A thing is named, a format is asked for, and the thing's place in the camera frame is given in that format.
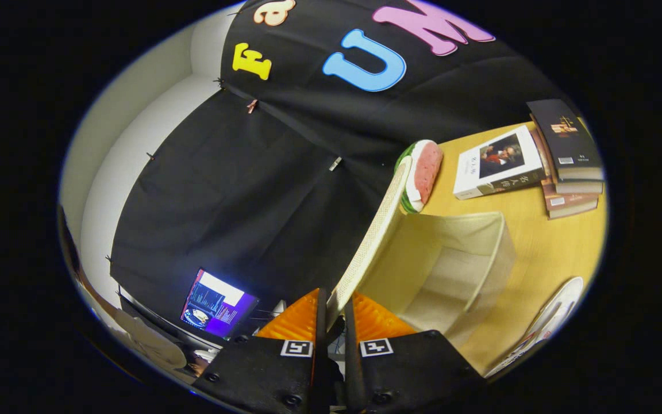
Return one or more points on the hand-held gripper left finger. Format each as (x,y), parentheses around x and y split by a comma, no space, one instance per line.
(322,328)

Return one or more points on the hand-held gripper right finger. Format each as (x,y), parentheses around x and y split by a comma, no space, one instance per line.
(349,345)

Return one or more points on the beige fabric storage box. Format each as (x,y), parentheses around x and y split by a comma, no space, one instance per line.
(451,270)

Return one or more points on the lit computer screen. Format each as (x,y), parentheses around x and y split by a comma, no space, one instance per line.
(216,302)

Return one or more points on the silver binder clip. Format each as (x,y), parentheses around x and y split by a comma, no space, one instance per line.
(335,164)

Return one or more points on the white cloth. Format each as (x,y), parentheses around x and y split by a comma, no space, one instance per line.
(156,342)

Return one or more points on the watermelon slice toy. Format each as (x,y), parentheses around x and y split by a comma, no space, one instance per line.
(426,169)

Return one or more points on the white portrait cover book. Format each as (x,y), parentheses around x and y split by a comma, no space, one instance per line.
(495,172)

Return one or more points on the pink clip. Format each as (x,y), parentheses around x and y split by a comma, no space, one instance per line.
(251,106)

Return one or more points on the brown cover book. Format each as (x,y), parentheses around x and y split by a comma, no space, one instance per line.
(569,204)

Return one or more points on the dark middle book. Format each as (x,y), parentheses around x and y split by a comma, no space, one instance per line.
(578,186)

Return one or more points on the black hardcover book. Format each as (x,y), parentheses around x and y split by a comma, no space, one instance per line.
(566,138)

